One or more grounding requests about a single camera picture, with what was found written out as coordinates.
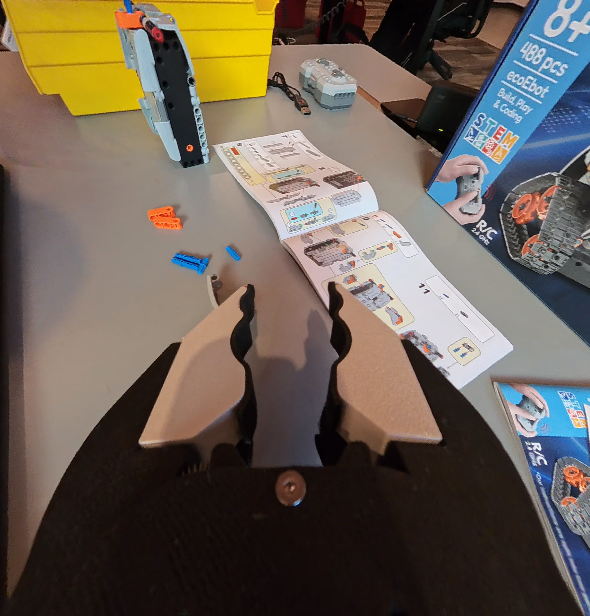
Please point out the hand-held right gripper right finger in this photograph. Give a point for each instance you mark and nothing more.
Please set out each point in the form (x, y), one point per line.
(381, 385)

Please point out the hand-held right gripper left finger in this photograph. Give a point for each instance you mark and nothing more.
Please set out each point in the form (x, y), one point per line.
(194, 385)

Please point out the small grey curved panel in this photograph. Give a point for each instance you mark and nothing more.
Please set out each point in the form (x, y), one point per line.
(213, 288)

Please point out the instruction booklet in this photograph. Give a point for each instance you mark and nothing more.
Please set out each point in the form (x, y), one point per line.
(420, 288)

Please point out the grey black robot body model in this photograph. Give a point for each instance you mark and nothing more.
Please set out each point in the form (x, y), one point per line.
(174, 96)

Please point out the blue closed booklet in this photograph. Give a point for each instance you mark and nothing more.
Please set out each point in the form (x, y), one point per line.
(554, 457)

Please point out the black electronic device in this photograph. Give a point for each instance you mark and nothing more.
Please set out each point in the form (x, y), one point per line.
(444, 110)

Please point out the blue robot kit box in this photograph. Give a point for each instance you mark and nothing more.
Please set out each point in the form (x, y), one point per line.
(540, 144)

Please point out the grey battery box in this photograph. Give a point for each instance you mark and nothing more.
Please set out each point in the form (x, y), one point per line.
(328, 84)

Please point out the black office chair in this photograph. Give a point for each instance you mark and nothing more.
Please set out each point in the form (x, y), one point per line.
(429, 29)

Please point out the red bag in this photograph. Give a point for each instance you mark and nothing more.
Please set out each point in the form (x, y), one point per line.
(343, 19)
(290, 12)

